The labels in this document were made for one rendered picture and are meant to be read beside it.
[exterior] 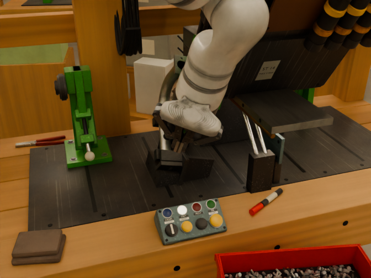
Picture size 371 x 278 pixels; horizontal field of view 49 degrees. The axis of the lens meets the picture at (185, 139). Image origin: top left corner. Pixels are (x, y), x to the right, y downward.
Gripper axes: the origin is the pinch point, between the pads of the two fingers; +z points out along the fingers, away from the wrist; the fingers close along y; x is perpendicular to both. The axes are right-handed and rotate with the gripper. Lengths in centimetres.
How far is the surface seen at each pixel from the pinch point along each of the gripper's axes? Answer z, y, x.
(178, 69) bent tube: 13.1, 6.3, -31.3
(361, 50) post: 31, -55, -92
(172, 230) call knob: 22.0, -5.1, 6.9
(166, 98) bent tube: 25.5, 7.2, -31.5
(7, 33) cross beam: 32, 60, -40
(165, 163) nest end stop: 28.9, 1.4, -13.2
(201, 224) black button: 21.5, -10.8, 3.5
